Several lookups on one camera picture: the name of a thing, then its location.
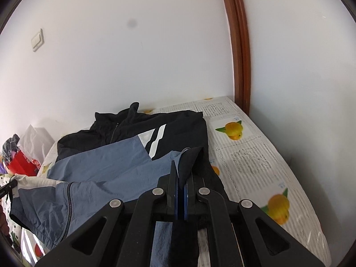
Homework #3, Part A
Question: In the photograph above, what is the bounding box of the black white blue jacket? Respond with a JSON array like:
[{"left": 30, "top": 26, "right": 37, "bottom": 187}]
[{"left": 9, "top": 101, "right": 232, "bottom": 267}]

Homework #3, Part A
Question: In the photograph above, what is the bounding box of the red gift bag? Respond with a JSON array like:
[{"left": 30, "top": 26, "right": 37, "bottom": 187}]
[{"left": 7, "top": 151, "right": 38, "bottom": 177}]

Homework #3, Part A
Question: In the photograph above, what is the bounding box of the dark patterned cloth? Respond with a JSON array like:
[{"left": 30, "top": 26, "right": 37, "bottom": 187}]
[{"left": 1, "top": 134, "right": 20, "bottom": 161}]

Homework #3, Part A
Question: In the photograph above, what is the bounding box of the white plastic bag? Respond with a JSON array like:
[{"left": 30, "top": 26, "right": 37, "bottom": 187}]
[{"left": 18, "top": 125, "right": 54, "bottom": 166}]

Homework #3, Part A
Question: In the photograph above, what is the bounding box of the fruit print table cloth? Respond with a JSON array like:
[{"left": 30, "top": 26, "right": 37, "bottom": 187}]
[{"left": 11, "top": 96, "right": 333, "bottom": 267}]

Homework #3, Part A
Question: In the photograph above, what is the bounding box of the white wall switch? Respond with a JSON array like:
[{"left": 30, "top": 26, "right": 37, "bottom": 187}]
[{"left": 31, "top": 28, "right": 45, "bottom": 52}]

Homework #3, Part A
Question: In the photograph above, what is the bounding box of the brown wooden door frame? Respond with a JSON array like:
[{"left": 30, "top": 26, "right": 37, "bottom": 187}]
[{"left": 223, "top": 0, "right": 251, "bottom": 114}]

